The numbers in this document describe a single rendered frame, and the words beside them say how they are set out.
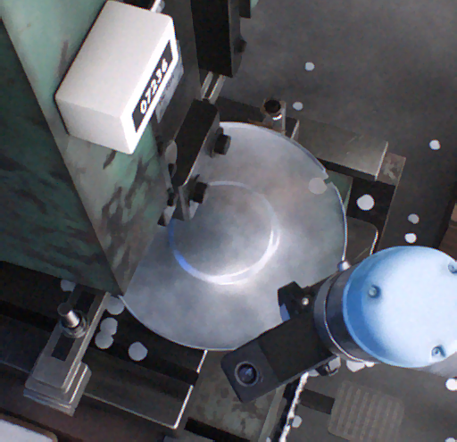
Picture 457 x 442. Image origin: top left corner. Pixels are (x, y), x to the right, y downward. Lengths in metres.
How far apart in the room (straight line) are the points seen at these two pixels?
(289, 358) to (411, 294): 0.21
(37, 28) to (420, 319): 0.28
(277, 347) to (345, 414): 0.87
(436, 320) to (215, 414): 0.58
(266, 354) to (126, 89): 0.34
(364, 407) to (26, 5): 1.27
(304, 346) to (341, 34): 1.51
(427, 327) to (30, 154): 0.26
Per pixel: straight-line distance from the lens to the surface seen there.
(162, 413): 1.03
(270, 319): 0.97
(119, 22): 0.48
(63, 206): 0.56
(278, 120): 1.08
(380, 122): 2.02
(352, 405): 1.59
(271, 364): 0.73
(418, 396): 1.78
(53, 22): 0.44
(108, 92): 0.45
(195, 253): 1.00
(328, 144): 1.23
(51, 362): 1.02
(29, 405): 1.15
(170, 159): 0.82
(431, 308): 0.54
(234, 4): 0.79
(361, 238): 1.02
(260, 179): 1.04
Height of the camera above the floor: 1.70
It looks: 64 degrees down
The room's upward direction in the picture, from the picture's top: 6 degrees counter-clockwise
